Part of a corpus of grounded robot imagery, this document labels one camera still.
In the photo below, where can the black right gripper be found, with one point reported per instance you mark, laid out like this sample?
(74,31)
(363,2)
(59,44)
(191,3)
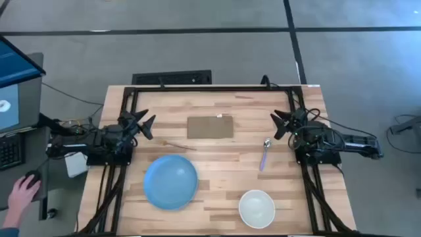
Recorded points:
(295,120)

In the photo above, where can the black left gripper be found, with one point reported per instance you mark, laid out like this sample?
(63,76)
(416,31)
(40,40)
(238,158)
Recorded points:
(127,121)

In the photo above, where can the wooden chopsticks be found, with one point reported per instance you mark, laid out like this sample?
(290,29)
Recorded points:
(179,145)

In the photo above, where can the blue plate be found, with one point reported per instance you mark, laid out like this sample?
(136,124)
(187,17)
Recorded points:
(171,182)

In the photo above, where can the white bowl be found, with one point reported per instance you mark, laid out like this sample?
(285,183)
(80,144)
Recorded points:
(257,209)

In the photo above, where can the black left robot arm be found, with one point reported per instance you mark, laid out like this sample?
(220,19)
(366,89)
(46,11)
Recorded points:
(110,138)

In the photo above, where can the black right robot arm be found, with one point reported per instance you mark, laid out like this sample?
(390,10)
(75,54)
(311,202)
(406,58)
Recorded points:
(329,141)

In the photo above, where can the person's forearm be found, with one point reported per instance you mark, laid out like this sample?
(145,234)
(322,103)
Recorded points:
(8,230)

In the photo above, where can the black floor vent grille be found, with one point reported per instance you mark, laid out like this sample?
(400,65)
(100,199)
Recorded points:
(171,77)

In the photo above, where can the folded brown cloth napkin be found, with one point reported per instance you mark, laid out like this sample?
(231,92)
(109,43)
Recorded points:
(210,127)

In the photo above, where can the white box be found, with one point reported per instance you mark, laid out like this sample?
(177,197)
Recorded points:
(76,164)

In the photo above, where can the black computer mouse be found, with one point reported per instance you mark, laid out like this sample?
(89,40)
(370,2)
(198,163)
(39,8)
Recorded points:
(34,176)

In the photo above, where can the grey-framed monitor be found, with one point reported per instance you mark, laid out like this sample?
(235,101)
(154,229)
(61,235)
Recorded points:
(19,105)

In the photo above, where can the grey side desk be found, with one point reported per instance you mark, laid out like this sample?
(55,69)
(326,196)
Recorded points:
(42,197)

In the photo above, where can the black desk caster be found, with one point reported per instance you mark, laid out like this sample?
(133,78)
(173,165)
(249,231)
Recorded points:
(51,213)

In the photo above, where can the black keyboard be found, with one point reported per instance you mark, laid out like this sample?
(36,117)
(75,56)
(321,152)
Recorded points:
(10,151)

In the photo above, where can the large black-framed monitor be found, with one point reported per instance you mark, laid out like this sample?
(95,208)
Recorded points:
(16,62)

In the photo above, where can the person's hand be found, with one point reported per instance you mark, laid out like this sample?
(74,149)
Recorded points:
(21,197)

